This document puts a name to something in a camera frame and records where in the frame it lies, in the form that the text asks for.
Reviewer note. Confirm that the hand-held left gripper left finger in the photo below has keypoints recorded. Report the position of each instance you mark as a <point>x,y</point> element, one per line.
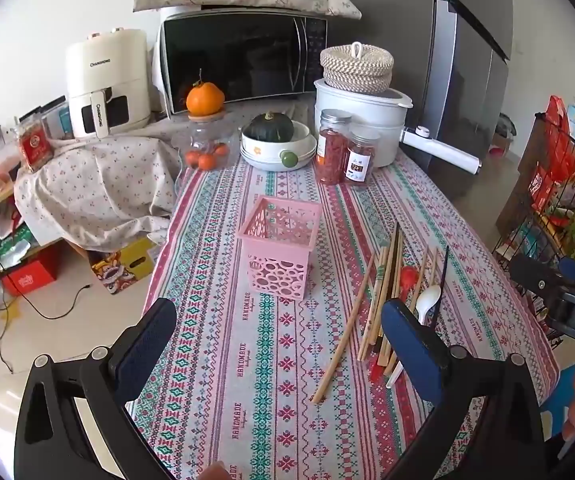
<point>145,347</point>

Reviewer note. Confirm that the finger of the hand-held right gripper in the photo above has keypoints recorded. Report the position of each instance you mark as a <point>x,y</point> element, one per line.
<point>535,272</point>

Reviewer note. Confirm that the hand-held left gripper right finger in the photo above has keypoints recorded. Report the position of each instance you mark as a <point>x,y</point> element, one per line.
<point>407,350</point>

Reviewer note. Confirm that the white plastic spoon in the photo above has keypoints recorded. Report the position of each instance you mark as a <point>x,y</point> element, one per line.
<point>428,301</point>

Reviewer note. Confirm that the bamboo chopsticks green print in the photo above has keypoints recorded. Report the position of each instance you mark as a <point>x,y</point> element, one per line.
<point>375,300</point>

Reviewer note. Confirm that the red plastic spoon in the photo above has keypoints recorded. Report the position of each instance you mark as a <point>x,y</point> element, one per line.
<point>410,280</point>

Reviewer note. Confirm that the black chopstick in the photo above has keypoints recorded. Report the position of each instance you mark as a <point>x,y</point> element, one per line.
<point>443,275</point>
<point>395,245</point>

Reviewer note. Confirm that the pink perforated plastic basket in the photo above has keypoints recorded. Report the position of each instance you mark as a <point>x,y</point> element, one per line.
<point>280,245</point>

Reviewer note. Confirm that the person's left hand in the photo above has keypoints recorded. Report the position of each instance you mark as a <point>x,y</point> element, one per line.
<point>215,472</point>

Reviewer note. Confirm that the yellow printed cardboard box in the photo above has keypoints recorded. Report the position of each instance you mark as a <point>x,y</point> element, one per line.
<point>122,270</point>

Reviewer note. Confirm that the large brown cardboard box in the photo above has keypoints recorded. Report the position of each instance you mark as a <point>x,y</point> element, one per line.
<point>522,185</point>

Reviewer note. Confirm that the blue plastic item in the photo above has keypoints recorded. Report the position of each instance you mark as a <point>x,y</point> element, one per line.
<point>555,410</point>

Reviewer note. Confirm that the red plastic bag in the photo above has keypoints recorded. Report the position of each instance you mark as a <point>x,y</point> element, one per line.
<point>557,160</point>

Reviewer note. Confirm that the patterned striped tablecloth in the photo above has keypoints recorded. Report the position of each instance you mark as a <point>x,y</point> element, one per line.
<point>267,360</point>

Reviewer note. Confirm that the small cardboard box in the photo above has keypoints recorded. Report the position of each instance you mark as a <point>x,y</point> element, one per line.
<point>500,144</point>

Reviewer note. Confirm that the red gift box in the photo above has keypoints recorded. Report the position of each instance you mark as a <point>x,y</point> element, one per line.
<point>27,277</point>

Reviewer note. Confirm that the floral cloth cover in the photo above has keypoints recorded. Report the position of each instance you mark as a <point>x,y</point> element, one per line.
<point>102,185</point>

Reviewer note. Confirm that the clear jar of dried hawthorn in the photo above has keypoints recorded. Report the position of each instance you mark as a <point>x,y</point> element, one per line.
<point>362,160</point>

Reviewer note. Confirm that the small orange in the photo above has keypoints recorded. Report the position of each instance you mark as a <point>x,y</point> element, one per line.
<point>205,161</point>
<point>191,156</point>
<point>221,150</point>

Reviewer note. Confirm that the grey refrigerator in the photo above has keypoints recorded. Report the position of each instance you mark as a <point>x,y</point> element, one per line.
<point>457,85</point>

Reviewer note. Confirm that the clear jar of goji berries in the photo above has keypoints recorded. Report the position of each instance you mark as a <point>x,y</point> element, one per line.
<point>332,155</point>

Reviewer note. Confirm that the clear glass jar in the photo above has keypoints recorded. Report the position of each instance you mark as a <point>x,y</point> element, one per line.
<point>207,132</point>

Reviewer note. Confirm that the red snack packet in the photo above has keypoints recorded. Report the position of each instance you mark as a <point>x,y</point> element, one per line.
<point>35,147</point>

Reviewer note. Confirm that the white ceramic bowl green knob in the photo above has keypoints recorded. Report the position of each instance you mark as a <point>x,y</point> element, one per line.
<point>267,154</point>

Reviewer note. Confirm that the teal box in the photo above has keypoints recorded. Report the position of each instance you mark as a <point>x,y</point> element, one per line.
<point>58,121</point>

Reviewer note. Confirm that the dark green squash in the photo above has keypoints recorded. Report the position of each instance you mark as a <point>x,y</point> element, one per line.
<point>267,127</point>

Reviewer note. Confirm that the large orange with stem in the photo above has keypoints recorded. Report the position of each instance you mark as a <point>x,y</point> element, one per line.
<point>205,100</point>

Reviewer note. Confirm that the cream air fryer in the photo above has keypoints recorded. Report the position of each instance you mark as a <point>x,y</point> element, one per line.
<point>112,70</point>

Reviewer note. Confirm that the black microwave oven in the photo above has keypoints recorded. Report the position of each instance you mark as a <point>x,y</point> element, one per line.
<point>237,55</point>

